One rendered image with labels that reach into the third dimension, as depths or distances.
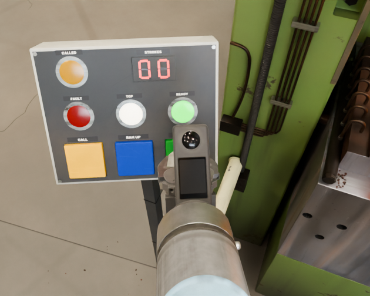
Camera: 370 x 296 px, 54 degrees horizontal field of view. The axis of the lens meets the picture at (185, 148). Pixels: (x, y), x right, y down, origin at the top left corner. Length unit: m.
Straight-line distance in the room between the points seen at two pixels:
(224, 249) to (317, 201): 0.58
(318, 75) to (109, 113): 0.48
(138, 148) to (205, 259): 0.42
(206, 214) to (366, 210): 0.57
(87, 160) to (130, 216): 1.07
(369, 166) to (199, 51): 0.45
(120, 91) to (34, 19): 2.36
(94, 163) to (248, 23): 0.45
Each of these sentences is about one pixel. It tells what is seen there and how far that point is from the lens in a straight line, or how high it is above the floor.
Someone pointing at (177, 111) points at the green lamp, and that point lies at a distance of 0.71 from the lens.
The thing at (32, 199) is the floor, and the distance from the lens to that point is 1.98.
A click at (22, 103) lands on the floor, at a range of 2.41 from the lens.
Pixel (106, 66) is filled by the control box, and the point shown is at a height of 1.17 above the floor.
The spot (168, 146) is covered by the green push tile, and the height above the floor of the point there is 1.03.
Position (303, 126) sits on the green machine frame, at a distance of 1.03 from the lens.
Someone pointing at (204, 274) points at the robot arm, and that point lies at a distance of 0.34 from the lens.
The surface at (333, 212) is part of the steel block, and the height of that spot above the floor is 0.82.
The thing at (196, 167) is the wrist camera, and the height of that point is 1.24.
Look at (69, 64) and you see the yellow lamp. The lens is 0.71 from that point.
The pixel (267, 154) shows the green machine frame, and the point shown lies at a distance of 1.16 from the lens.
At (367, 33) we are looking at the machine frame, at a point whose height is 0.95.
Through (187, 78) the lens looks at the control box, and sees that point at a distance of 0.70.
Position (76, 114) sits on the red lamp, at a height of 1.09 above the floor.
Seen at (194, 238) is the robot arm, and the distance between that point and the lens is 0.38.
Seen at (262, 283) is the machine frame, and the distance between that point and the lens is 1.57.
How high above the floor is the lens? 1.63
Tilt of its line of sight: 54 degrees down
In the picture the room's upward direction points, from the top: straight up
